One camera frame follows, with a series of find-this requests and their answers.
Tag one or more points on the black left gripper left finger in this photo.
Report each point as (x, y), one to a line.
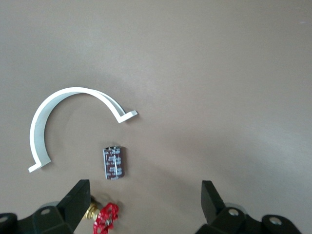
(75, 204)

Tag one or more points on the black terminal block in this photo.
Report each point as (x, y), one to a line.
(113, 162)

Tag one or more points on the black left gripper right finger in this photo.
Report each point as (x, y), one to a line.
(212, 204)

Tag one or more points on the white curved plastic clamp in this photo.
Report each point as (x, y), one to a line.
(39, 122)

